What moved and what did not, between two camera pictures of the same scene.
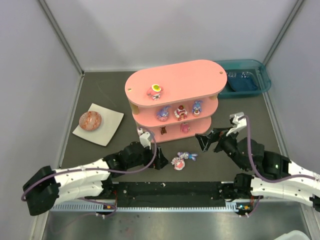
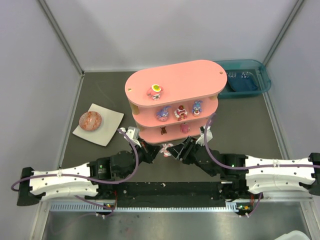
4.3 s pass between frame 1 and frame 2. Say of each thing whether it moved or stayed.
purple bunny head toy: stayed
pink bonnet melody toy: moved
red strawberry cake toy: stayed
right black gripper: moved
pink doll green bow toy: stayed
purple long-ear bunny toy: stayed
